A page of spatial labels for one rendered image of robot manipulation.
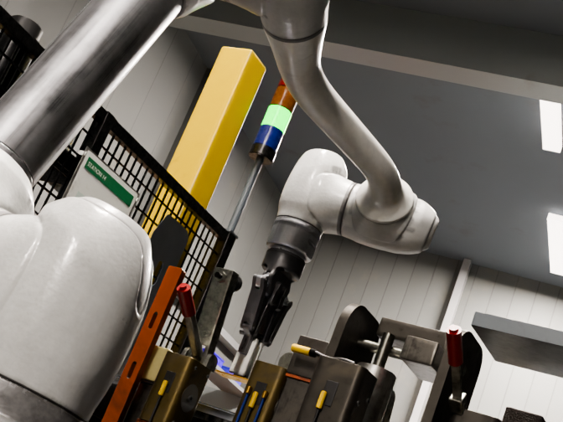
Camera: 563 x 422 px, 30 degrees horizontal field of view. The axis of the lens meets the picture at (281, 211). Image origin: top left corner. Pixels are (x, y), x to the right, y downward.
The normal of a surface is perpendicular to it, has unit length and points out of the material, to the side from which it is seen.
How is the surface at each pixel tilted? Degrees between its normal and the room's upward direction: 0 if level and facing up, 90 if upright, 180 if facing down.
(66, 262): 85
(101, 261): 78
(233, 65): 90
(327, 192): 92
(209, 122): 90
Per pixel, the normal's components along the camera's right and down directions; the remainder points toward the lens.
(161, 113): 0.90, 0.23
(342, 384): -0.39, -0.44
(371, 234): -0.41, 0.68
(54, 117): 0.71, -0.10
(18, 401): 0.33, -0.28
